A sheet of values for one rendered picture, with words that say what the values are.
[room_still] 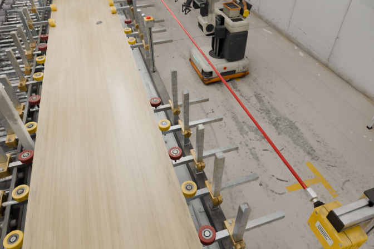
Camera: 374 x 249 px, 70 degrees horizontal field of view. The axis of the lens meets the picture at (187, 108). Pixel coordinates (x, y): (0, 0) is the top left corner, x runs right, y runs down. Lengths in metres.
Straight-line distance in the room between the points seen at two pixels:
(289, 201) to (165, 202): 1.44
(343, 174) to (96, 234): 2.29
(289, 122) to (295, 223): 1.21
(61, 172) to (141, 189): 0.46
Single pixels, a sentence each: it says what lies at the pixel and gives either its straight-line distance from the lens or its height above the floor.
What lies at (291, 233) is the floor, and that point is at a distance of 2.46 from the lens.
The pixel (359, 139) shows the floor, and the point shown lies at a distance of 3.42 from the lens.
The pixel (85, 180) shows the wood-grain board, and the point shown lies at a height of 0.90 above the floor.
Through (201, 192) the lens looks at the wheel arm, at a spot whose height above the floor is 0.83.
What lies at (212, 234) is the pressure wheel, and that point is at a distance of 1.33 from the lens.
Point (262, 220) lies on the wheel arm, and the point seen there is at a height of 0.85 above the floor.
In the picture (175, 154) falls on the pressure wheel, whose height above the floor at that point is 0.91.
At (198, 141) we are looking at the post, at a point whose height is 1.01.
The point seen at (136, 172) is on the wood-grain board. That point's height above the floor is 0.90.
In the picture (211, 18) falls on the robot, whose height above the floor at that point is 0.85.
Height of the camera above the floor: 2.11
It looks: 41 degrees down
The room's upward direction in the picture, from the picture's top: straight up
